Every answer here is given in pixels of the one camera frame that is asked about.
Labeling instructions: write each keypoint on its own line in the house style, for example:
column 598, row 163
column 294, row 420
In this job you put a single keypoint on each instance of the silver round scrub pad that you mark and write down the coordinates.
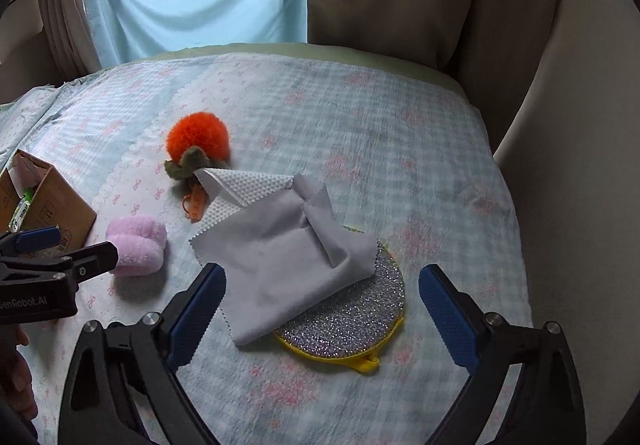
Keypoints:
column 350, row 317

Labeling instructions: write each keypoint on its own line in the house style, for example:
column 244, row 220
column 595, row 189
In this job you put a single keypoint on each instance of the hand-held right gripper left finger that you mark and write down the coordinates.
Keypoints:
column 200, row 307

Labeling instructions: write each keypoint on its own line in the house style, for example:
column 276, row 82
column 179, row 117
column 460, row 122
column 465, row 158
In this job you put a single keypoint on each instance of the white dotted cloth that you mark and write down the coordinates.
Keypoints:
column 235, row 185

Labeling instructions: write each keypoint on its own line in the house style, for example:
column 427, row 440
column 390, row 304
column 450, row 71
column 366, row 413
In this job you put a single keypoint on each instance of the cardboard box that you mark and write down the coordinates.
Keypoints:
column 55, row 205

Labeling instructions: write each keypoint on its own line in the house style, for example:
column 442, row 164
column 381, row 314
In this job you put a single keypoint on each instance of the orange plush persimmon toy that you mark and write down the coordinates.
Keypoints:
column 197, row 137

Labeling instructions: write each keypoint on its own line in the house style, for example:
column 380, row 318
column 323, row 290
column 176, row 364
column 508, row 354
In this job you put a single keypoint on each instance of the pink fluffy plush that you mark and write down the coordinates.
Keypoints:
column 137, row 247

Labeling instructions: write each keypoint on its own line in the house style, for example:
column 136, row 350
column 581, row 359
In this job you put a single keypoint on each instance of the beige pleated curtain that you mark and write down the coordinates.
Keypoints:
column 62, row 20

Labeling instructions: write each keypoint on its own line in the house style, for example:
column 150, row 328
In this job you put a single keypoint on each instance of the dotted light blue cloth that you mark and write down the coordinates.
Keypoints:
column 30, row 106

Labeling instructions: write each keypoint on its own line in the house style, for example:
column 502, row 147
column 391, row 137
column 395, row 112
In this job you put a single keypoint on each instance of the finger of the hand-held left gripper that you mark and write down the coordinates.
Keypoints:
column 37, row 238
column 95, row 259

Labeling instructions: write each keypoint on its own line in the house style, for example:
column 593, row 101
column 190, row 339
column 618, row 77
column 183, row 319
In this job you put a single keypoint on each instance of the grey cloth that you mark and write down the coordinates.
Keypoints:
column 280, row 265

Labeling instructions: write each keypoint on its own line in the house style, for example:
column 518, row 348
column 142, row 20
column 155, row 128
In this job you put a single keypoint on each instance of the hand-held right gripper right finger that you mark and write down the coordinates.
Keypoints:
column 450, row 317

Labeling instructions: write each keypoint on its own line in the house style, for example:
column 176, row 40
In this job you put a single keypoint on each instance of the person's left hand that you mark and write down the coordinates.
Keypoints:
column 21, row 375

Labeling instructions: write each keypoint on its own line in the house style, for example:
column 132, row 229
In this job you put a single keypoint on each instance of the green bed sheet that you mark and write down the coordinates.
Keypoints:
column 415, row 67

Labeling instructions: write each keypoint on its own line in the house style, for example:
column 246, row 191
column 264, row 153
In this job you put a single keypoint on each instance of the checked floral blanket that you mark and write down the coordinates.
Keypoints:
column 375, row 150

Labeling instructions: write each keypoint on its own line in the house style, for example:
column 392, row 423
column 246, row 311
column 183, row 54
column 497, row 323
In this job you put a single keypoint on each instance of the green white tube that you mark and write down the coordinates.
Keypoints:
column 22, row 210

